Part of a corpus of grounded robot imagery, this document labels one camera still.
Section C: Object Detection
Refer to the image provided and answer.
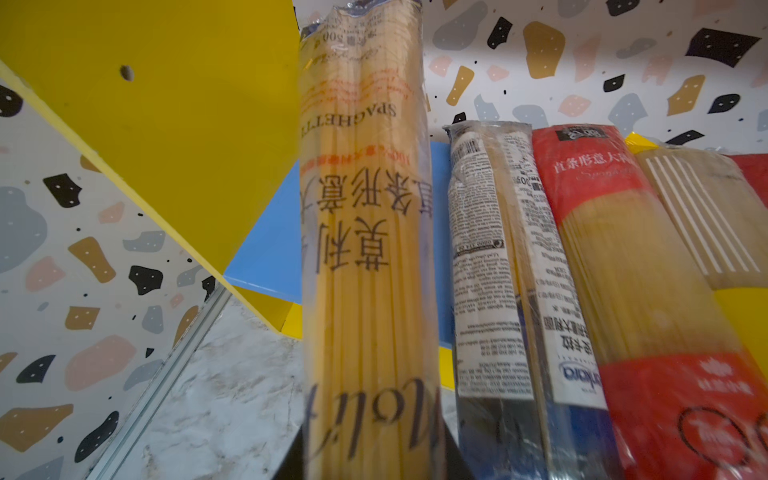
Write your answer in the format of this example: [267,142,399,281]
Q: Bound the yellow shelf pink blue boards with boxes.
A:
[0,0,457,391]

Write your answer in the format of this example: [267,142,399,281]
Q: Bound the clear spaghetti bag Chinese text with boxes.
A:
[298,1,445,479]

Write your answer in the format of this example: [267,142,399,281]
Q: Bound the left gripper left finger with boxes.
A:
[272,427,304,480]

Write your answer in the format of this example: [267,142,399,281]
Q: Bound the yellow Pastatime bag tall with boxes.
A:
[626,133,767,372]

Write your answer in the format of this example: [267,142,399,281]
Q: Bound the clear bag white label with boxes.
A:
[447,121,623,479]

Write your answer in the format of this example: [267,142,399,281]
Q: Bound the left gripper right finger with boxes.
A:
[442,420,475,480]

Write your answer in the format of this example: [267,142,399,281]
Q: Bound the red spaghetti bag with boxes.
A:
[730,154,768,207]
[532,124,767,479]

